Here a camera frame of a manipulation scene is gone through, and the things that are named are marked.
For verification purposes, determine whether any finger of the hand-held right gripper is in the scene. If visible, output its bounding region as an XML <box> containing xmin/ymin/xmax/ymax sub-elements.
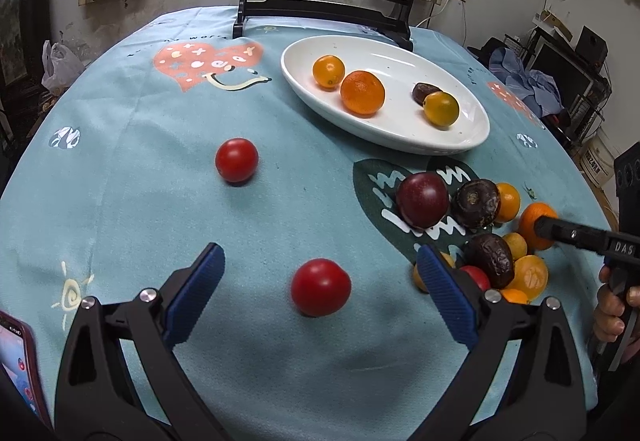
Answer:
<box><xmin>533</xmin><ymin>216</ymin><xmax>609</xmax><ymax>253</ymax></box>

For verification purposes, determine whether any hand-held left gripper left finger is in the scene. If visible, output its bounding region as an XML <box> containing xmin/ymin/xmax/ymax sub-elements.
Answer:
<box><xmin>54</xmin><ymin>242</ymin><xmax>226</xmax><ymax>441</ymax></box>

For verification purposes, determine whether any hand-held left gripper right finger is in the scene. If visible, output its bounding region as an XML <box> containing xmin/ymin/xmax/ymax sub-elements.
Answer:
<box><xmin>416</xmin><ymin>243</ymin><xmax>588</xmax><ymax>441</ymax></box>

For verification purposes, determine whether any orange mandarin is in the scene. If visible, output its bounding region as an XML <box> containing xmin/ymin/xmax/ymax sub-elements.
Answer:
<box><xmin>517</xmin><ymin>202</ymin><xmax>559</xmax><ymax>251</ymax></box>

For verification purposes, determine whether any large red tomato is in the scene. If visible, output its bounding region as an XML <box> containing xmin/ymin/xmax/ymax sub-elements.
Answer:
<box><xmin>290</xmin><ymin>258</ymin><xmax>352</xmax><ymax>318</ymax></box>

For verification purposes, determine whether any white oval plate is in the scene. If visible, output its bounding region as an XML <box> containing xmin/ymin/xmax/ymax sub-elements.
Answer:
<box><xmin>280</xmin><ymin>35</ymin><xmax>491</xmax><ymax>156</ymax></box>

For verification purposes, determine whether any person's right hand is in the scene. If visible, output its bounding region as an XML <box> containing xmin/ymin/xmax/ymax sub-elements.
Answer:
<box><xmin>594</xmin><ymin>266</ymin><xmax>640</xmax><ymax>345</ymax></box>

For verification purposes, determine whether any small red tomato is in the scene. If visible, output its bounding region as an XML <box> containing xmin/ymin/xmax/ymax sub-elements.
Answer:
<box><xmin>457</xmin><ymin>265</ymin><xmax>492</xmax><ymax>293</ymax></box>

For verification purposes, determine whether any wrinkled dark passion fruit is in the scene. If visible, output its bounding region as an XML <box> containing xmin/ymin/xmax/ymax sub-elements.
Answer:
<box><xmin>451</xmin><ymin>178</ymin><xmax>501</xmax><ymax>229</ymax></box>
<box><xmin>464</xmin><ymin>233</ymin><xmax>516</xmax><ymax>289</ymax></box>

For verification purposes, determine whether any large black speaker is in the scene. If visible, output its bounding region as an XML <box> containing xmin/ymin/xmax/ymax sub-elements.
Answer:
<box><xmin>614</xmin><ymin>148</ymin><xmax>640</xmax><ymax>233</ymax></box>

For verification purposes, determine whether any cardboard box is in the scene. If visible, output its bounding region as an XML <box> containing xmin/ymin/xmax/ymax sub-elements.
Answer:
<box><xmin>580</xmin><ymin>141</ymin><xmax>619</xmax><ymax>188</ymax></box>

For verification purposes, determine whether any light blue printed tablecloth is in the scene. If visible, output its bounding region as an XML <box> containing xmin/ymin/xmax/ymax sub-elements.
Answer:
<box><xmin>0</xmin><ymin>6</ymin><xmax>618</xmax><ymax>427</ymax></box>

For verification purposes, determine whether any smooth purple passion fruit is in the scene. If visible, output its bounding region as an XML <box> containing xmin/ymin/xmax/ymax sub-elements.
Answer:
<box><xmin>396</xmin><ymin>172</ymin><xmax>450</xmax><ymax>229</ymax></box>

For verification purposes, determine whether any blue cloth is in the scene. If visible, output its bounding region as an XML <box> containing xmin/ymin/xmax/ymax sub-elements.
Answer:
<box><xmin>489</xmin><ymin>46</ymin><xmax>566</xmax><ymax>117</ymax></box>

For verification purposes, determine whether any black monitor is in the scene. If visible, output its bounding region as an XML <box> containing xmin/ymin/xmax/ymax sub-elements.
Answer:
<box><xmin>530</xmin><ymin>38</ymin><xmax>597</xmax><ymax>108</ymax></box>

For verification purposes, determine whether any yellow tomato in plate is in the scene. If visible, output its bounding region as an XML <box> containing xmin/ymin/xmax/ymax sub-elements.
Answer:
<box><xmin>422</xmin><ymin>91</ymin><xmax>460</xmax><ymax>128</ymax></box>

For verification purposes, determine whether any red case smartphone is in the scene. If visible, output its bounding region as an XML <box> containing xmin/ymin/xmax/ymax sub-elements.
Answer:
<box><xmin>0</xmin><ymin>310</ymin><xmax>53</xmax><ymax>429</ymax></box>

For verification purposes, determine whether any small black speaker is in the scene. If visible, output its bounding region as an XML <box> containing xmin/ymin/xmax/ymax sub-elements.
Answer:
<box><xmin>575</xmin><ymin>26</ymin><xmax>609</xmax><ymax>68</ymax></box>

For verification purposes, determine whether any small dark wrinkled fruit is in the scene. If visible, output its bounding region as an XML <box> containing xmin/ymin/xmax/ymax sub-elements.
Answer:
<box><xmin>412</xmin><ymin>82</ymin><xmax>443</xmax><ymax>107</ymax></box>

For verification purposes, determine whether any large orange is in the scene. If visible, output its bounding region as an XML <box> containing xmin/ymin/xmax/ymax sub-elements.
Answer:
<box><xmin>340</xmin><ymin>70</ymin><xmax>386</xmax><ymax>117</ymax></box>

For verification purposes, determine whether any white plastic bag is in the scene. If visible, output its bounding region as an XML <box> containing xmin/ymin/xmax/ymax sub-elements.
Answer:
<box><xmin>41</xmin><ymin>40</ymin><xmax>86</xmax><ymax>94</ymax></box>

